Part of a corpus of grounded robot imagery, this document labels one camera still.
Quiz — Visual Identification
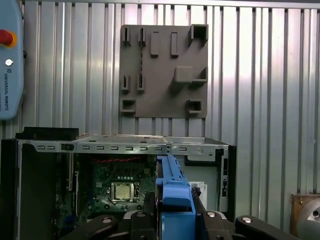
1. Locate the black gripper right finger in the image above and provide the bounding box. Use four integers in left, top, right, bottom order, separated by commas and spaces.
191, 186, 303, 240

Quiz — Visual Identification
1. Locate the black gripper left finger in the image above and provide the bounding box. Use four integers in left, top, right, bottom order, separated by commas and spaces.
58, 191, 158, 240

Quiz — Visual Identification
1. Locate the hard disk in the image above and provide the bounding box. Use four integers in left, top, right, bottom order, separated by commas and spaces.
154, 153, 199, 240

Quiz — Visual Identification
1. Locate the silver CPU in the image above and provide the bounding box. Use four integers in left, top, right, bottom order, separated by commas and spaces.
114, 182, 135, 200

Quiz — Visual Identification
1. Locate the metal socket cover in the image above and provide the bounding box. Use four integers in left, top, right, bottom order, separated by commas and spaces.
109, 180, 140, 203

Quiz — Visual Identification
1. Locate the grey power supply unit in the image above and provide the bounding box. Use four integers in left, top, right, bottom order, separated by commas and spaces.
184, 156, 222, 216

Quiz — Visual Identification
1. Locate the green motherboard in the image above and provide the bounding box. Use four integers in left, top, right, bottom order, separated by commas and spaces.
55, 153, 159, 237

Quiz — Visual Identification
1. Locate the grey parts rack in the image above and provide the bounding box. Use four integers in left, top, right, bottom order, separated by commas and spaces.
118, 23, 210, 119

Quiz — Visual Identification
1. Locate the black PC case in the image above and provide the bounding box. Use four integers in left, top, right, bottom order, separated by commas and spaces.
0, 126, 238, 240

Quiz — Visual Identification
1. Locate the pale blue teach pendant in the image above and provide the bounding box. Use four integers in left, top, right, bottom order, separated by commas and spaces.
0, 0, 26, 121

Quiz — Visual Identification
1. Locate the thin red wire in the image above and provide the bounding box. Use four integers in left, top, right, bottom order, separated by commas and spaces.
91, 155, 143, 164

